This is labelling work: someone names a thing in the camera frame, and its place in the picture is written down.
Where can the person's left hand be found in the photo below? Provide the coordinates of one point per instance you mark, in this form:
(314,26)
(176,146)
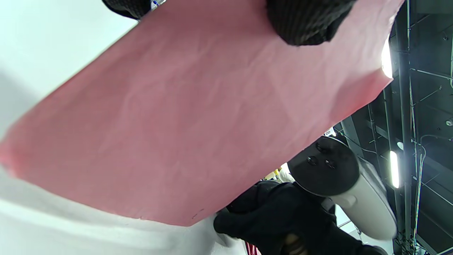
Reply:
(308,19)

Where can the person's right hand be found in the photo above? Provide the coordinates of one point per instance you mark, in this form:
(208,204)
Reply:
(269,212)

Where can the right white black controller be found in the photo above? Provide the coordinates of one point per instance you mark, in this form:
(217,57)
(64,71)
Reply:
(325,166)

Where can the ceiling tube light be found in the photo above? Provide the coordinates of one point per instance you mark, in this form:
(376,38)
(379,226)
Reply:
(387,60)
(394,170)

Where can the small white sign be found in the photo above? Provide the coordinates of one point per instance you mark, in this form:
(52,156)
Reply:
(330,131)

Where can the blue test tube rack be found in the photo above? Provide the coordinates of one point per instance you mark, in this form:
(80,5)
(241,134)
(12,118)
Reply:
(157,3)

